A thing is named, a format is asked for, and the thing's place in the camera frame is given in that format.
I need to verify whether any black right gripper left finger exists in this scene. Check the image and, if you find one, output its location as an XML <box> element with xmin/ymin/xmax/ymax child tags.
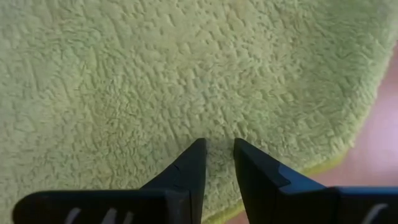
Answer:
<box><xmin>11</xmin><ymin>138</ymin><xmax>208</xmax><ymax>224</ymax></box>

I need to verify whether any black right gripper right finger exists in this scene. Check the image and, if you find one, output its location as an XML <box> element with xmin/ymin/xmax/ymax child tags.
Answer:
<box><xmin>233</xmin><ymin>138</ymin><xmax>398</xmax><ymax>224</ymax></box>

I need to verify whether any light green microfiber towel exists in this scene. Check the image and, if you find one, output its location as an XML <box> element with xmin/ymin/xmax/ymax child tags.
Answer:
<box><xmin>0</xmin><ymin>0</ymin><xmax>398</xmax><ymax>224</ymax></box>

